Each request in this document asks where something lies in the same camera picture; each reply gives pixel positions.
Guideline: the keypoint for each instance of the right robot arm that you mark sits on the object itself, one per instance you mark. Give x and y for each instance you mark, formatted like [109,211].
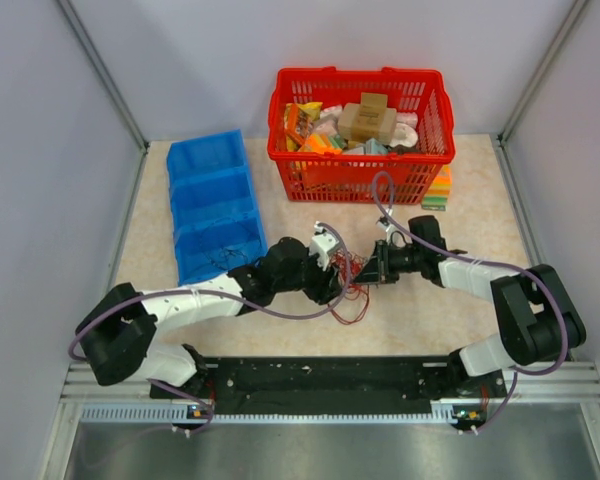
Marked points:
[537,320]

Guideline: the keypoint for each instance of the red plastic shopping basket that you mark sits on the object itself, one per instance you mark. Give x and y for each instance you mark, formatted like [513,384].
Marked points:
[310,100]

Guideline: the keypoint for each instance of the brown cardboard box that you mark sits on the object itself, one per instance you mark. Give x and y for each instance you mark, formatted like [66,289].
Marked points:
[371,118]

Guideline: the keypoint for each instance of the teal sponge package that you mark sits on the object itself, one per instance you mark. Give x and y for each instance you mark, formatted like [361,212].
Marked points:
[374,147]

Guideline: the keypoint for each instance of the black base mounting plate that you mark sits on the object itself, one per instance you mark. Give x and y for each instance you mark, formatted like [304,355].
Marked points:
[367,385]

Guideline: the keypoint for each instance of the grey aluminium frame rail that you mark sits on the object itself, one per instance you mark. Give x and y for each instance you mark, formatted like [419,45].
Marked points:
[559,184]

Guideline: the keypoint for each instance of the blue plastic compartment bin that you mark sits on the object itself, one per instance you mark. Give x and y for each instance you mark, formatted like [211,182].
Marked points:
[216,219]

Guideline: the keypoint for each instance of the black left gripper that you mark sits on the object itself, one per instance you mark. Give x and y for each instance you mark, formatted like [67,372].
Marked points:
[327,285]

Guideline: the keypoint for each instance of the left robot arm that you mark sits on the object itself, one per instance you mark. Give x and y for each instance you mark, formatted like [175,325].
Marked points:
[121,337]

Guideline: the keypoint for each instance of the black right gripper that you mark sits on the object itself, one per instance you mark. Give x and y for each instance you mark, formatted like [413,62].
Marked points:
[378,268]

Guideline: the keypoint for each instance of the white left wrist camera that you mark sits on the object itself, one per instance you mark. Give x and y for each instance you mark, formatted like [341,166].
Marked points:
[323,245]

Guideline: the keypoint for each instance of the colourful sponge pack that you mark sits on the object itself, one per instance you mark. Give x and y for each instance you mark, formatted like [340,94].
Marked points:
[437,196]

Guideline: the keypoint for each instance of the orange sponge daddy box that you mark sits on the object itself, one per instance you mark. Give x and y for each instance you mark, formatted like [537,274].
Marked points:
[321,144]

